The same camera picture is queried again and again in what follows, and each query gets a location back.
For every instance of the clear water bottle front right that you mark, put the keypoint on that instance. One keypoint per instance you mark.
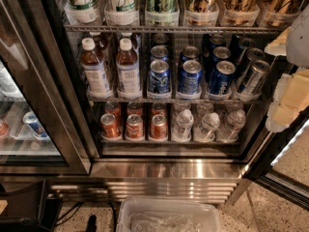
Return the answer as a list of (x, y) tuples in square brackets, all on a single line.
[(228, 132)]

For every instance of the brown tea bottle front left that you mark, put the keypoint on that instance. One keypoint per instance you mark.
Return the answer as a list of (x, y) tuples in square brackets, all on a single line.
[(92, 61)]

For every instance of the clear water bottle front left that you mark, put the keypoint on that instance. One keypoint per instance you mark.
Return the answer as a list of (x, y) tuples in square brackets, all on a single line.
[(181, 132)]

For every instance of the blue pepsi can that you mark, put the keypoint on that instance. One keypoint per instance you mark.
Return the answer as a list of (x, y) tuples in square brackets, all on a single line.
[(222, 78), (190, 74)]

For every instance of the slim can second row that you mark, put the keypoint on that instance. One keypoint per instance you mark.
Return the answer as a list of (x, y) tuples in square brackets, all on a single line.
[(251, 55)]

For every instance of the blue white can behind glass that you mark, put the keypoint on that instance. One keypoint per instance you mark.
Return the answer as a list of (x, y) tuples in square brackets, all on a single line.
[(33, 123)]

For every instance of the clear water bottle front middle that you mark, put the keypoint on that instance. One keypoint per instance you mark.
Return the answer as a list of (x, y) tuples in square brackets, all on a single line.
[(205, 131)]

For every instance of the open fridge door right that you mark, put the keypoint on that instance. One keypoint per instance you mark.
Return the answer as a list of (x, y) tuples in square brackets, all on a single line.
[(283, 165)]

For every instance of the gold tall can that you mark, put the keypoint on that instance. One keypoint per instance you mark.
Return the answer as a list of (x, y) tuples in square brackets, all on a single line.
[(278, 13), (198, 9), (238, 12)]

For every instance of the gold tall can left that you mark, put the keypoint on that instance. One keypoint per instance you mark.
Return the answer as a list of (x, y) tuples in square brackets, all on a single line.
[(198, 9)]

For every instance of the green tall can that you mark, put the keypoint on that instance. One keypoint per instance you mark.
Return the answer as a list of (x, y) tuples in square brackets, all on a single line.
[(162, 13)]

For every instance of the blue pepsi can front middle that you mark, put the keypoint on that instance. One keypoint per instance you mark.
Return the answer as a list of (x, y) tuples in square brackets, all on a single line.
[(190, 74)]

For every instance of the gold tall can right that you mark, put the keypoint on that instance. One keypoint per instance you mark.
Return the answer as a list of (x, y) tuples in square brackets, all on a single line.
[(278, 13)]

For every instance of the red coke can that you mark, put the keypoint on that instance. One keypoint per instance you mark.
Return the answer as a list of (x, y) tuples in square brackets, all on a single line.
[(134, 107), (159, 108), (134, 126), (114, 108), (109, 125), (158, 127)]

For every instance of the blue pepsi can front right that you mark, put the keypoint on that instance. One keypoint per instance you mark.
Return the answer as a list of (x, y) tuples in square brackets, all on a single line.
[(222, 78)]

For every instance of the clear water bottle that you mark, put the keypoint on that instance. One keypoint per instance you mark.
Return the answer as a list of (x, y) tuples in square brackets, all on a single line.
[(205, 131), (181, 132), (228, 132)]

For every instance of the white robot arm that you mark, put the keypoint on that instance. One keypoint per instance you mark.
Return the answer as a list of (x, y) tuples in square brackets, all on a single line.
[(297, 44)]

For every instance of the clear plastic bin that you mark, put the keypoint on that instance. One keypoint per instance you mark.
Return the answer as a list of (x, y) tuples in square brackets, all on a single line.
[(162, 215)]

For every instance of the blue can second row left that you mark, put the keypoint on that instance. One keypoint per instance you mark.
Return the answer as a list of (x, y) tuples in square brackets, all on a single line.
[(159, 52)]

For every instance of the brown tea bottle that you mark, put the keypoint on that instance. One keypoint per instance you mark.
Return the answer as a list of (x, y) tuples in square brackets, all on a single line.
[(128, 68), (92, 61)]

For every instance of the blue can second row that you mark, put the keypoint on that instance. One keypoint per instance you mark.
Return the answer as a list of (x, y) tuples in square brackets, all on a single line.
[(159, 52), (220, 53), (190, 52)]

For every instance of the brown tea bottle front right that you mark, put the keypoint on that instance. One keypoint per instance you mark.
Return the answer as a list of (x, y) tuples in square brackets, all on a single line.
[(128, 68)]

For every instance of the blue can front left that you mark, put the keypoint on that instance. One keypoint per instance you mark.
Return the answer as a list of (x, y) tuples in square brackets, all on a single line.
[(159, 77)]

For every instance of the blue can second row middle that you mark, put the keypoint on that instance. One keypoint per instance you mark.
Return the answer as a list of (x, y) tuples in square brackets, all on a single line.
[(190, 52)]

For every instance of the glass fridge door left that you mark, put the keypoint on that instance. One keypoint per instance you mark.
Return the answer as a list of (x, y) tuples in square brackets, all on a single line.
[(39, 74)]

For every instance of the blue can second row right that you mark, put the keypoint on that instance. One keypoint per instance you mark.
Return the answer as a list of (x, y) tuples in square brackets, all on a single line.
[(220, 53)]

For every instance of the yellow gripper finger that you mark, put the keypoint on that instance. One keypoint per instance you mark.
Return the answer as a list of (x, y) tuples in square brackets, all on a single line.
[(291, 96), (278, 46)]

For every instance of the silver blue slim can front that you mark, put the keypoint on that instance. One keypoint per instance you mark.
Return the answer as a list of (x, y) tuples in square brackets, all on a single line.
[(254, 77)]

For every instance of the gold tall can middle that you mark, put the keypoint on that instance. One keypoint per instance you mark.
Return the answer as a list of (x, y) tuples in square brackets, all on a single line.
[(238, 12)]

